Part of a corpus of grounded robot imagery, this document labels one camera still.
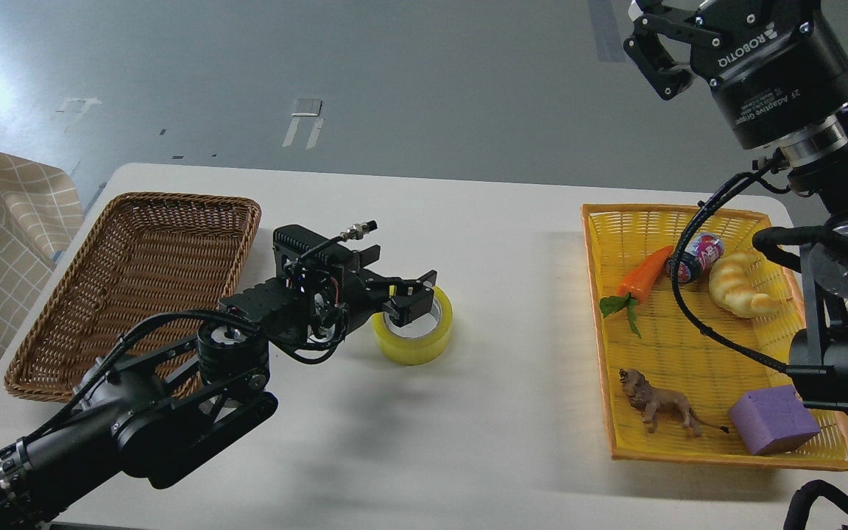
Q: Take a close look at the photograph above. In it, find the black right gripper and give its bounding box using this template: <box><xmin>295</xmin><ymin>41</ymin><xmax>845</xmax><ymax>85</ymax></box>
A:
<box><xmin>623</xmin><ymin>1</ymin><xmax>848</xmax><ymax>149</ymax></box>

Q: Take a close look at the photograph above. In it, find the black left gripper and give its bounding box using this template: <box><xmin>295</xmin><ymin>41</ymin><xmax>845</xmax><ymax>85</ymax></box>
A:
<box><xmin>321</xmin><ymin>267</ymin><xmax>438</xmax><ymax>332</ymax></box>

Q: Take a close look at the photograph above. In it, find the brown wicker basket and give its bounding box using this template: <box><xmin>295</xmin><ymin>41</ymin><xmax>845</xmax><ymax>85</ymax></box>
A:
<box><xmin>4</xmin><ymin>191</ymin><xmax>261</xmax><ymax>403</ymax></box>

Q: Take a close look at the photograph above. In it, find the orange toy carrot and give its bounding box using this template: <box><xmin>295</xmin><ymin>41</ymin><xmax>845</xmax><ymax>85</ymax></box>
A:
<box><xmin>598</xmin><ymin>245</ymin><xmax>674</xmax><ymax>339</ymax></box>

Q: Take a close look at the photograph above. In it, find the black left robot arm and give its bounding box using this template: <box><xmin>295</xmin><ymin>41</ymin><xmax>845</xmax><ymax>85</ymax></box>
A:
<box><xmin>0</xmin><ymin>221</ymin><xmax>437</xmax><ymax>529</ymax></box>

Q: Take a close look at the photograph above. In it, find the purple foam block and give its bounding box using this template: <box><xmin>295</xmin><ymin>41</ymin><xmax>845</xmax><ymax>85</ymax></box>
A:
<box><xmin>728</xmin><ymin>385</ymin><xmax>821</xmax><ymax>456</ymax></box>

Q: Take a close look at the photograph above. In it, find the yellow tape roll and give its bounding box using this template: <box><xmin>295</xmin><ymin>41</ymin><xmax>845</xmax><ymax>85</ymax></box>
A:
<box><xmin>371</xmin><ymin>286</ymin><xmax>453</xmax><ymax>366</ymax></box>

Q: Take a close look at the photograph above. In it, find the yellow plastic basket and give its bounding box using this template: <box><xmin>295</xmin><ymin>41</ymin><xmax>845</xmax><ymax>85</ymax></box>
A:
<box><xmin>580</xmin><ymin>204</ymin><xmax>848</xmax><ymax>472</ymax></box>

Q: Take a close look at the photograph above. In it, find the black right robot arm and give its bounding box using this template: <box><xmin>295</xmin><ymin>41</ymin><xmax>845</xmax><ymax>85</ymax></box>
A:
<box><xmin>623</xmin><ymin>1</ymin><xmax>848</xmax><ymax>529</ymax></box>

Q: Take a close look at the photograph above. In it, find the small purple drink can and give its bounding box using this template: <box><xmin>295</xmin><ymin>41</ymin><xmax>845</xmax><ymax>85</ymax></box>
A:
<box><xmin>676</xmin><ymin>232</ymin><xmax>726</xmax><ymax>284</ymax></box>

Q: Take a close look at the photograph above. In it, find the toy croissant bread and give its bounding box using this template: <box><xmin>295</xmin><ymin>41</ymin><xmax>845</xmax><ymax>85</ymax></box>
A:
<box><xmin>709</xmin><ymin>251</ymin><xmax>781</xmax><ymax>319</ymax></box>

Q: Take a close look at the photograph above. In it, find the brown toy lion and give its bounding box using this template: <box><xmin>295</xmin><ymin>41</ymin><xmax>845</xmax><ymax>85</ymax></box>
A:
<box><xmin>617</xmin><ymin>368</ymin><xmax>730</xmax><ymax>437</ymax></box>

